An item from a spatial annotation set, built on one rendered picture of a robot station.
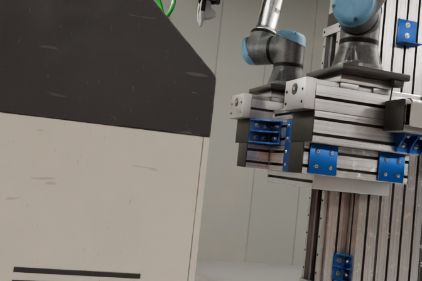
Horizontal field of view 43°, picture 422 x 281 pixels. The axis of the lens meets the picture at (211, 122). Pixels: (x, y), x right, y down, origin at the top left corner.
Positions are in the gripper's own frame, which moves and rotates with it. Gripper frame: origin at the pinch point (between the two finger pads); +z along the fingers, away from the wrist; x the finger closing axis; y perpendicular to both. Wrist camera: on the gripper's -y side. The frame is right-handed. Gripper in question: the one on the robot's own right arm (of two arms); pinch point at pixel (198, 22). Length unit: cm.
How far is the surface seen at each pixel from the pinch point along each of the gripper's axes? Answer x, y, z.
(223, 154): 215, 73, 41
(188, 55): -47, -11, 22
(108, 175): -47, -28, 54
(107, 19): -47, -33, 16
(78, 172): -47, -35, 54
